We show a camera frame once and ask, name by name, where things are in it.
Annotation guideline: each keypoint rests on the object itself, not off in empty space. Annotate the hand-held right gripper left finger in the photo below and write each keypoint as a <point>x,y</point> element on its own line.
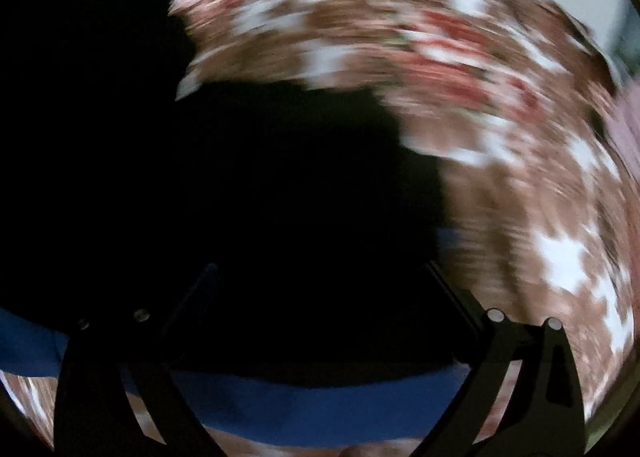
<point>202,282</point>

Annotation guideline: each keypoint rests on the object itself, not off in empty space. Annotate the blue and black sweatshirt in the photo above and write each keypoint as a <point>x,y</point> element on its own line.
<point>250,187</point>

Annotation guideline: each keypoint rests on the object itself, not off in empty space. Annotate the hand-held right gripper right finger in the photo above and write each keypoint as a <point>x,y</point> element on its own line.
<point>442,282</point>

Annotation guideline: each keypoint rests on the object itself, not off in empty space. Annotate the brown floral blanket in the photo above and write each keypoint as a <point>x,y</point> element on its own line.
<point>500,187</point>

